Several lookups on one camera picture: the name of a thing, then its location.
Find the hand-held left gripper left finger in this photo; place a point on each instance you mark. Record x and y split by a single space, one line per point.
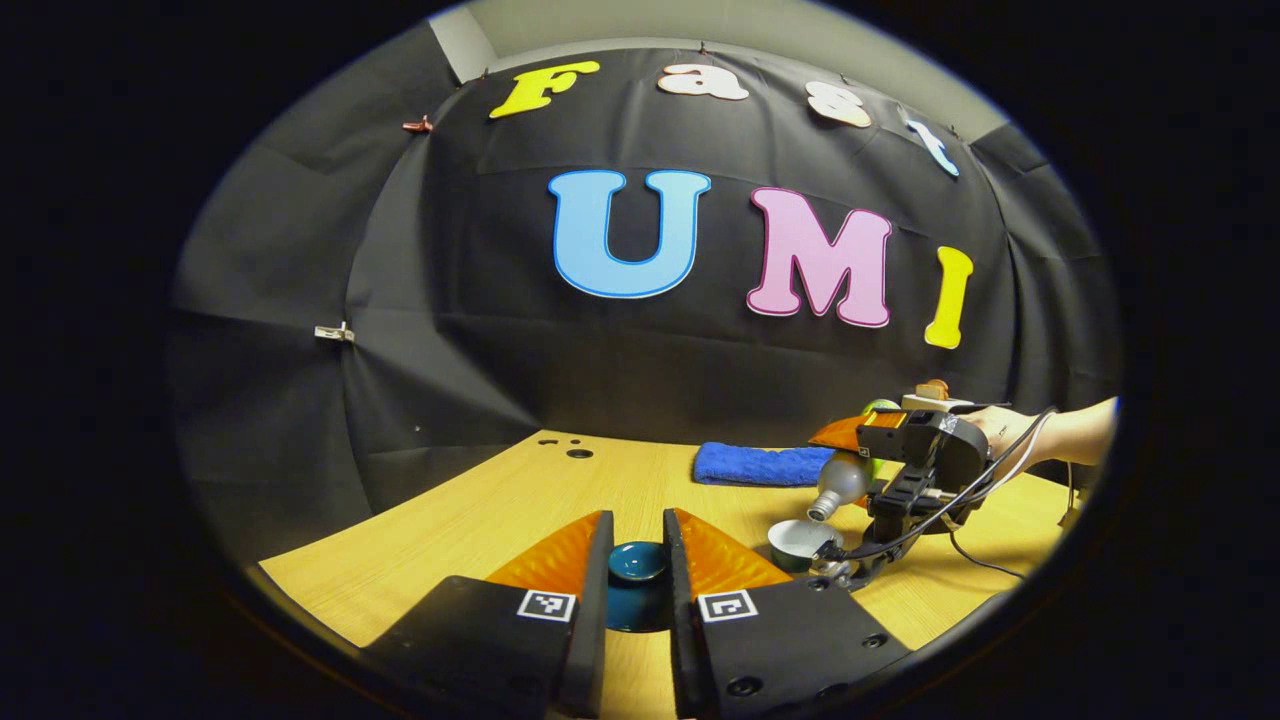
590 640

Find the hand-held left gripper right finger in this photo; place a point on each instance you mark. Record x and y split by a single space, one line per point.
682 640

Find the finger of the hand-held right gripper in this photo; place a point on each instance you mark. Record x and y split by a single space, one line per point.
845 432

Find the silver water bottle green label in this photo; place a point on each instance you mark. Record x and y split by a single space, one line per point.
842 482

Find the teal teacup lid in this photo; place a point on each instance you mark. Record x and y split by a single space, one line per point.
637 562

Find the white teacup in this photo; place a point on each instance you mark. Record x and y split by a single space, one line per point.
795 545

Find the white toaster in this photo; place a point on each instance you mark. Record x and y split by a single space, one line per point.
925 403

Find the brown toast slice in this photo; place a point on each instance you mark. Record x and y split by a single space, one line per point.
935 388

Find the blue towel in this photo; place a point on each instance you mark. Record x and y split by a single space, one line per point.
755 465

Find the black backdrop cloth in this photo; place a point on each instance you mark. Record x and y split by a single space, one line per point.
650 380

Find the silver metal clip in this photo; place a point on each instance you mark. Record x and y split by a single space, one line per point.
335 333

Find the red clip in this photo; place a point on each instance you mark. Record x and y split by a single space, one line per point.
420 125

